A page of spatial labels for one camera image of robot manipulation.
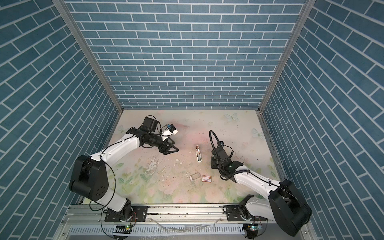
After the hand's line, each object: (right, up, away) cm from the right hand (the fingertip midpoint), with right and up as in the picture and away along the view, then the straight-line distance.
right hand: (213, 156), depth 88 cm
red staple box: (-4, -12, -4) cm, 13 cm away
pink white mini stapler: (-9, +1, +5) cm, 10 cm away
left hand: (-22, +7, -5) cm, 24 cm away
